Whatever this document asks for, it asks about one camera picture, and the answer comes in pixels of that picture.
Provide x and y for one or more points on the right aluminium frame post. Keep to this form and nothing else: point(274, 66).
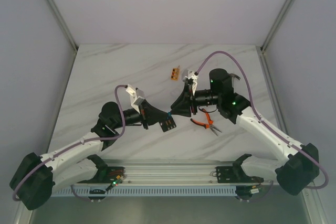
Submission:
point(285, 8)

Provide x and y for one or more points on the orange fuse holder block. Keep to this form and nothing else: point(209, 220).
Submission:
point(175, 73)

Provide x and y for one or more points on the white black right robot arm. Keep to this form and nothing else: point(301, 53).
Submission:
point(295, 165)

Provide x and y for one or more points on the black fuse box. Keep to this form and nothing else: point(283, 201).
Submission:
point(167, 124)

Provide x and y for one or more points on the aluminium corner frame post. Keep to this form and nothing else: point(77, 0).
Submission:
point(62, 24)

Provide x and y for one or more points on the aluminium mounting rail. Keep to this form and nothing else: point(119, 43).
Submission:
point(175, 172)

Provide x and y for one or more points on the white slotted cable duct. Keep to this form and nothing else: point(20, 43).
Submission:
point(141, 191)

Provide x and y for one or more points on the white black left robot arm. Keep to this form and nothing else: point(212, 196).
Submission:
point(39, 176)

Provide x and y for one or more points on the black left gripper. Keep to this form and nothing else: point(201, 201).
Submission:
point(144, 117)

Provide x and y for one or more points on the black handled claw hammer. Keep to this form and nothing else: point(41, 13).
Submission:
point(234, 76)

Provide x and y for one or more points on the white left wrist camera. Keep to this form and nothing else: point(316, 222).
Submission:
point(136, 97)

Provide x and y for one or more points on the orange handled needle-nose pliers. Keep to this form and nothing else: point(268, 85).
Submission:
point(208, 125)

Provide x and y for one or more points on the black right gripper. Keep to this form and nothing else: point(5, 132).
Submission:
point(181, 106)

